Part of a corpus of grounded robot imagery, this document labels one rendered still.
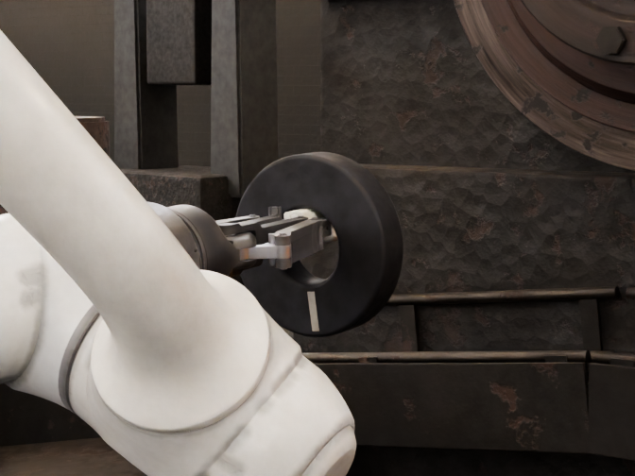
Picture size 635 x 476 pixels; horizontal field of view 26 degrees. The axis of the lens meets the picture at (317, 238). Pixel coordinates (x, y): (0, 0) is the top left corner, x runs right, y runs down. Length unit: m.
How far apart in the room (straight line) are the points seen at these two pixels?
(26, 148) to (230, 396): 0.18
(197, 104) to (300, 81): 0.84
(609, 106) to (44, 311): 0.60
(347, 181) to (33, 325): 0.37
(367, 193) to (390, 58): 0.46
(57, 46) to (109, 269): 9.50
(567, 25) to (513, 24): 0.11
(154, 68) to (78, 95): 3.04
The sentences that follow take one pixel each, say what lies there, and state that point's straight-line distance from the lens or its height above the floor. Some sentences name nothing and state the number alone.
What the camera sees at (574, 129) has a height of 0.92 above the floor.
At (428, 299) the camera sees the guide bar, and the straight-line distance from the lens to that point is 1.46.
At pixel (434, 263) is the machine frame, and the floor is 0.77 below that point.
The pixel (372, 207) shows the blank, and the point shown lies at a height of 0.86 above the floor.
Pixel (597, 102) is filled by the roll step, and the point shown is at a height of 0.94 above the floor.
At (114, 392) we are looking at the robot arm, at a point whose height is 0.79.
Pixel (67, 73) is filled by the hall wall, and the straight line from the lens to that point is 10.11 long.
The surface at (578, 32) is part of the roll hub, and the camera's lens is 1.19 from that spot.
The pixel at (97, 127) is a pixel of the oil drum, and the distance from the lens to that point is 4.02.
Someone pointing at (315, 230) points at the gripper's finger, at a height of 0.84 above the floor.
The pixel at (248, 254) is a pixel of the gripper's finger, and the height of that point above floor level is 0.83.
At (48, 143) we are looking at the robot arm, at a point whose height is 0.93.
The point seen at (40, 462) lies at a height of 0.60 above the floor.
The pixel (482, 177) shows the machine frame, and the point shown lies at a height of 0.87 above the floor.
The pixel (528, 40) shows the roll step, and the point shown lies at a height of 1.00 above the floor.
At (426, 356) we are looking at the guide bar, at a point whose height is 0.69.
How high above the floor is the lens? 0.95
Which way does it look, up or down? 6 degrees down
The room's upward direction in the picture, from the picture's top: straight up
